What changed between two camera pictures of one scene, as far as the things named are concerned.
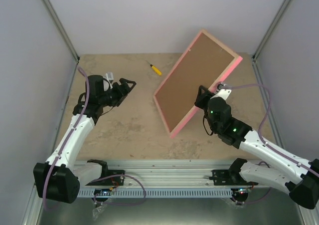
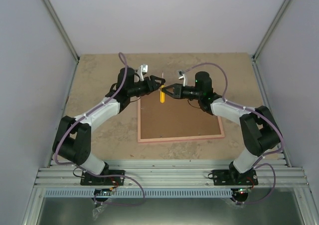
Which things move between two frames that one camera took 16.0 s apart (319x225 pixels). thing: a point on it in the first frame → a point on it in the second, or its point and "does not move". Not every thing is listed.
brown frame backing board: (204, 64) → (176, 118)
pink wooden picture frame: (237, 59) → (140, 139)
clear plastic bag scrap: (96, 211) does not move
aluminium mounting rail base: (174, 173) does not move
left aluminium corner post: (62, 27) does not move
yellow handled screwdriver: (155, 69) → (162, 96)
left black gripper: (122, 95) → (152, 84)
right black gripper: (200, 100) → (178, 92)
